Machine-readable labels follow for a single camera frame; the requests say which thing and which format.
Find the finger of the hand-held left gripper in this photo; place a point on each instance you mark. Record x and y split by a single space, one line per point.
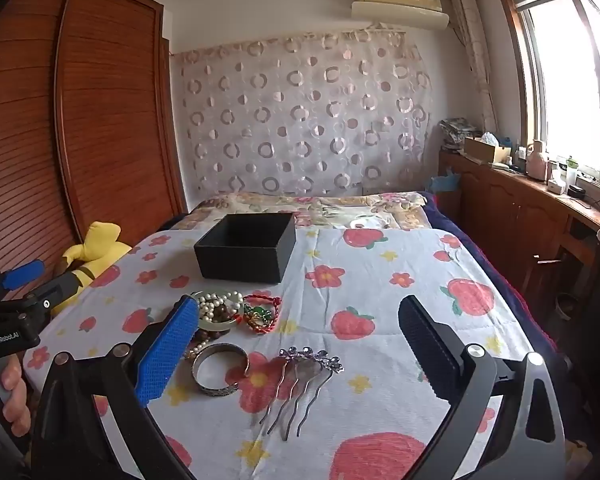
25 273
60 286

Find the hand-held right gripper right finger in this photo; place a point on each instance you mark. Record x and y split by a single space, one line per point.
427 347

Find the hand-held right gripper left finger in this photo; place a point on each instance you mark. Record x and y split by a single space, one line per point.
167 355

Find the silver bangle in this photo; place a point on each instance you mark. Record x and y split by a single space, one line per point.
207 390

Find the purple flower hair comb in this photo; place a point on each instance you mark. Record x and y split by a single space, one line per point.
305 360

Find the black jewelry box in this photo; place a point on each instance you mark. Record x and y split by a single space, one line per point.
245 255

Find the person's left hand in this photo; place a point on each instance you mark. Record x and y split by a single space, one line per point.
15 400

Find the yellow plush toy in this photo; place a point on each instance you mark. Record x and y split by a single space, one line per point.
97 245

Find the strawberry print blanket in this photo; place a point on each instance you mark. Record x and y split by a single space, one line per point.
360 410

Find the dark blue blanket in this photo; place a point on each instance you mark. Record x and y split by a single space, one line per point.
485 265

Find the wooden cabinet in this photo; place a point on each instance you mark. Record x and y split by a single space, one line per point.
510 220

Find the blue plastic bag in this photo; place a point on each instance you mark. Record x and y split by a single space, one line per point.
445 180

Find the floral bedspread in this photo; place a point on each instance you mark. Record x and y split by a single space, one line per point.
330 207

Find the brown wooden wardrobe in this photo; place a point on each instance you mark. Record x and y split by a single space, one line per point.
105 110

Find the cardboard box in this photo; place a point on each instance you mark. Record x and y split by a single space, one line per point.
482 152

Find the pink kettle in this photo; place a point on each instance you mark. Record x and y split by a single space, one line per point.
536 162

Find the small black device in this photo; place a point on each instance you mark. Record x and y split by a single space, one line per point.
576 191

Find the pile of printed papers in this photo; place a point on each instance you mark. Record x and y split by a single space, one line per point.
457 130

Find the green capped bottle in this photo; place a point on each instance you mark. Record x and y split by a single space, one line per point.
571 170

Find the circle patterned curtain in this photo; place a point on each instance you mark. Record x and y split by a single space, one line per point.
305 110

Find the beige window curtain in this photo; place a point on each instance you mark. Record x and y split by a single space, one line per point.
472 60

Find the window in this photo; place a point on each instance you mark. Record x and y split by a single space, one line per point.
565 85

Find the wall air conditioner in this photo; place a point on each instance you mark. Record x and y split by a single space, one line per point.
400 7

